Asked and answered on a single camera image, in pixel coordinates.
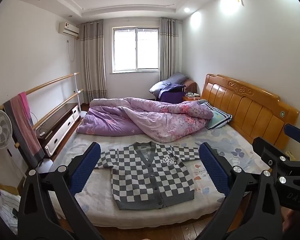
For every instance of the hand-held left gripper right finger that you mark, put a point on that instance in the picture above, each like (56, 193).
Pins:
(213, 166)

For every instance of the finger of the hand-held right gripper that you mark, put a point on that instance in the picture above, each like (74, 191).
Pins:
(293, 130)
(265, 152)

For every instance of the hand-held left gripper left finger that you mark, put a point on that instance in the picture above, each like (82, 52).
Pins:
(86, 166)

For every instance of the grey white checkered cardigan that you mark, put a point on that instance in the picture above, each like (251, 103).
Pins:
(145, 180)

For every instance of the person's right hand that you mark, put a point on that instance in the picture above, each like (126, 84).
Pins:
(288, 221)

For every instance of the bed with floral sheet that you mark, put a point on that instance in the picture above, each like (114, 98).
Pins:
(102, 205)

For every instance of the dark top white cabinet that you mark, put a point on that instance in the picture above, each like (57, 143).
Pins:
(62, 127)

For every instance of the light blue striped pillow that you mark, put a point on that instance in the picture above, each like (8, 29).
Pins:
(218, 117)

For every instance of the wooden headboard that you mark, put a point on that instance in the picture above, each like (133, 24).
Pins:
(240, 105)

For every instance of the white remote control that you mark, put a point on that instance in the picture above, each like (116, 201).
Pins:
(42, 134)

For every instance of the purple floral quilt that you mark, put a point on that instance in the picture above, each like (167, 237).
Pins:
(140, 120)

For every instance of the wooden nightstand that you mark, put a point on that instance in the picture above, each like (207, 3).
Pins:
(191, 99)

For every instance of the pink towel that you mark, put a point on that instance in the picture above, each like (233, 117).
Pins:
(27, 120)

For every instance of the grey striped cloth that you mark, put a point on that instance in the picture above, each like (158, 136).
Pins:
(17, 135)

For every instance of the brown chair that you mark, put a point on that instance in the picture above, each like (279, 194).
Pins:
(191, 86)

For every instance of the purple cloth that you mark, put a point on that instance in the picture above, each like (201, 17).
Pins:
(171, 93)

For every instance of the white checked cloth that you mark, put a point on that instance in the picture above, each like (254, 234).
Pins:
(5, 205)

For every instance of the grey beige curtain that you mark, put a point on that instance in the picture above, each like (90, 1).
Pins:
(92, 62)
(168, 50)

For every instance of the white framed window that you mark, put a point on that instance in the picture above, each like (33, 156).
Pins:
(136, 48)

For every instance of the white air conditioner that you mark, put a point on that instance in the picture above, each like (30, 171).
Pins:
(68, 29)

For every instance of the round ceiling light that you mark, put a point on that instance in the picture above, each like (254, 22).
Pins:
(187, 10)

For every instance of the wooden barre rail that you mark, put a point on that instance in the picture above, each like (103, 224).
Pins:
(50, 82)
(60, 106)

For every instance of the white barre post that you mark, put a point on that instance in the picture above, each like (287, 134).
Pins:
(77, 92)

